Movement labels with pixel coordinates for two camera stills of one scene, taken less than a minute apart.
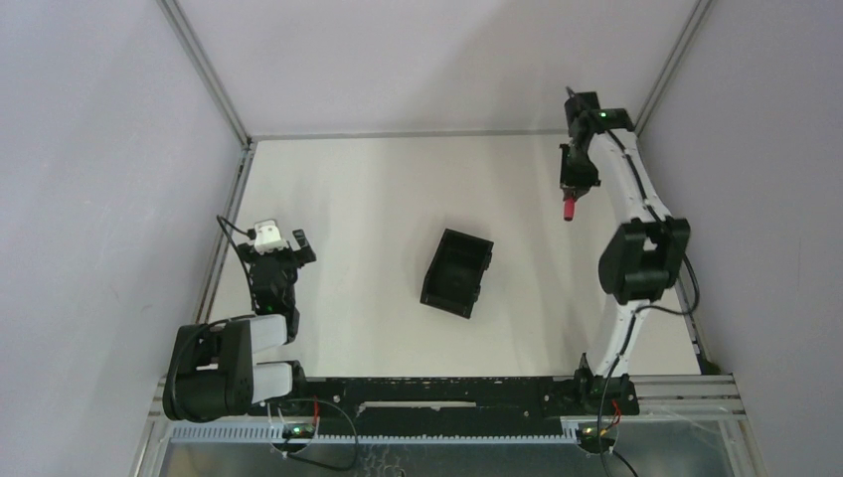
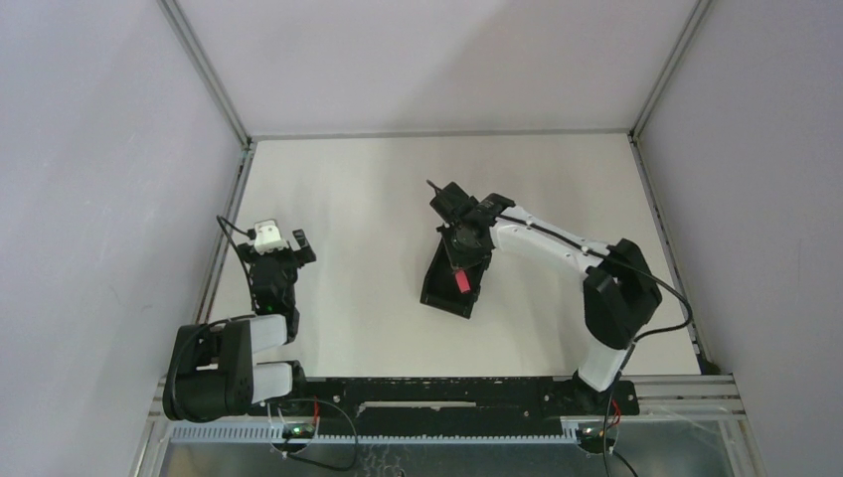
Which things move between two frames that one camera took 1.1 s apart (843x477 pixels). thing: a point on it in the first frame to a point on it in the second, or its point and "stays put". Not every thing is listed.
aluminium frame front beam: (710, 395) stays put
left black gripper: (283, 256) stays put
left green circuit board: (298, 430) stays put
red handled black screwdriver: (569, 209) to (462, 281)
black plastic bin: (456, 273) stays put
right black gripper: (573, 182) to (460, 260)
